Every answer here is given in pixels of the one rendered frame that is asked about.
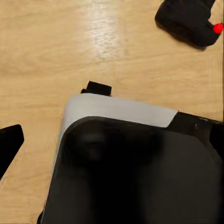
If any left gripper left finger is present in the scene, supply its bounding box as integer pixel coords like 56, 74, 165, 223
0, 124, 24, 180

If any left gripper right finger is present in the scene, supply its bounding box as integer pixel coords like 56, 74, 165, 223
209, 124, 224, 162

